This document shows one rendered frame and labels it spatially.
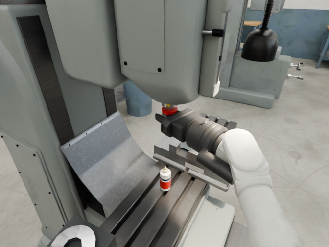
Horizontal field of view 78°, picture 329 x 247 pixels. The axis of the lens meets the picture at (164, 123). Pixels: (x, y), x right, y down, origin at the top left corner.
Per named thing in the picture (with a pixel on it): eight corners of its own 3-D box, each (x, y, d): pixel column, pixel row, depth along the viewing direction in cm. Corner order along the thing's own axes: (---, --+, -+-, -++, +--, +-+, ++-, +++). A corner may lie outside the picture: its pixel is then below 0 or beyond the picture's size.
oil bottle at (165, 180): (172, 185, 79) (173, 164, 73) (167, 193, 76) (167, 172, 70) (163, 181, 81) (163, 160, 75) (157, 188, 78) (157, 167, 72)
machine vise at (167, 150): (238, 168, 87) (244, 148, 81) (226, 192, 76) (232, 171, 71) (169, 140, 103) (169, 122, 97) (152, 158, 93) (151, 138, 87)
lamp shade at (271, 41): (278, 62, 44) (288, 31, 40) (244, 61, 45) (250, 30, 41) (269, 54, 50) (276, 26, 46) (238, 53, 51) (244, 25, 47)
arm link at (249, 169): (247, 124, 45) (277, 177, 35) (245, 150, 51) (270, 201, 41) (218, 130, 45) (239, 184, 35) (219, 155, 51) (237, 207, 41)
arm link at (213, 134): (219, 115, 50) (263, 136, 43) (220, 144, 58) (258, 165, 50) (188, 143, 46) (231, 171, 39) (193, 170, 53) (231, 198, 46)
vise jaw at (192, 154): (213, 147, 88) (214, 140, 86) (200, 164, 79) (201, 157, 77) (200, 142, 91) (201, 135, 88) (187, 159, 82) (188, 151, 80)
